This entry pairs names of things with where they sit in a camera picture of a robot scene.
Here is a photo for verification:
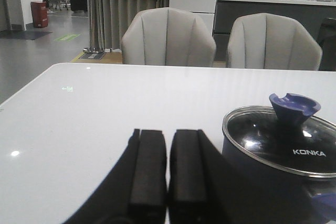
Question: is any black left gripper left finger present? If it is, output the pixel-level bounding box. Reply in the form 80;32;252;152
66;129;166;223

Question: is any red trash bin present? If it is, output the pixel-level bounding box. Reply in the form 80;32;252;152
30;1;48;28

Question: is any chrome stanchion post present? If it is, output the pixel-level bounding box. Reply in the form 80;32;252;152
83;0;103;54

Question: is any grey upholstered chair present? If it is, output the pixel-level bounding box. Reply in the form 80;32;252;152
227;13;322;70
121;7;216;67

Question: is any grey curtain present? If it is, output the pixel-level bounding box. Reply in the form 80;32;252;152
86;0;171;50

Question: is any dark blue saucepan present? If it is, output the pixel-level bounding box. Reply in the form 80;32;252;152
222;134;336;224

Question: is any left grey upholstered chair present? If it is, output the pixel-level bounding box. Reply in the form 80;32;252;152
121;7;216;67

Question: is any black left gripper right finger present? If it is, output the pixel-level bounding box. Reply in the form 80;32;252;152
169;130;249;223

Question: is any grey counter with white top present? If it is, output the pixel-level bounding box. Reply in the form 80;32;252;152
214;0;335;38

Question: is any right grey upholstered chair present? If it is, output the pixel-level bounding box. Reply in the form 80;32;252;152
227;13;322;70

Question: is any dark floor mat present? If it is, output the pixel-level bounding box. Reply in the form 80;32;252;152
1;30;50;40

